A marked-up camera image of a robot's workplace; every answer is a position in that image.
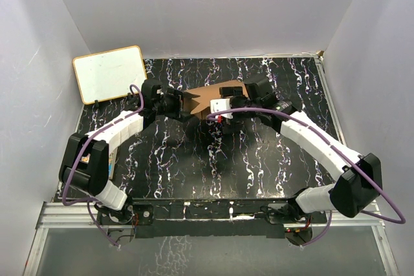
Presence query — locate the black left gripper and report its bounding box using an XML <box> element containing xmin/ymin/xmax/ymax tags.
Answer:
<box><xmin>153</xmin><ymin>89</ymin><xmax>199</xmax><ymax>122</ymax></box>

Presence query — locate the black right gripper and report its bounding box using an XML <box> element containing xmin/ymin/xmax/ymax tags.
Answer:
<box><xmin>220</xmin><ymin>87</ymin><xmax>261</xmax><ymax>133</ymax></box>

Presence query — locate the brown cardboard box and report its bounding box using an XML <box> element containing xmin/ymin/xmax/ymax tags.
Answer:
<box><xmin>182</xmin><ymin>80</ymin><xmax>248</xmax><ymax>120</ymax></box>

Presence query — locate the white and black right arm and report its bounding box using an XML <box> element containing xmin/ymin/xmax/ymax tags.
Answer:
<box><xmin>210</xmin><ymin>76</ymin><xmax>382</xmax><ymax>222</ymax></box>

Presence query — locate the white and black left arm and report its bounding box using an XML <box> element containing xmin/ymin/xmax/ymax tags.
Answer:
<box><xmin>59</xmin><ymin>79</ymin><xmax>193</xmax><ymax>224</ymax></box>

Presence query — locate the small orange-framed whiteboard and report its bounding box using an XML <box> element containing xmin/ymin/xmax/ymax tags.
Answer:
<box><xmin>72</xmin><ymin>45</ymin><xmax>147</xmax><ymax>105</ymax></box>

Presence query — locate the blue treehouse book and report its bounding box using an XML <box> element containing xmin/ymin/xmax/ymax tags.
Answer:
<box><xmin>109</xmin><ymin>149</ymin><xmax>118</xmax><ymax>180</ymax></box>

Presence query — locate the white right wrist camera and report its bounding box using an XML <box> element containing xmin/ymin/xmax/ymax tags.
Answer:
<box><xmin>206</xmin><ymin>98</ymin><xmax>233</xmax><ymax>123</ymax></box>

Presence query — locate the black mounting base bracket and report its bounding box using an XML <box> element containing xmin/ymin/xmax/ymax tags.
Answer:
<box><xmin>96</xmin><ymin>198</ymin><xmax>327</xmax><ymax>246</ymax></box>

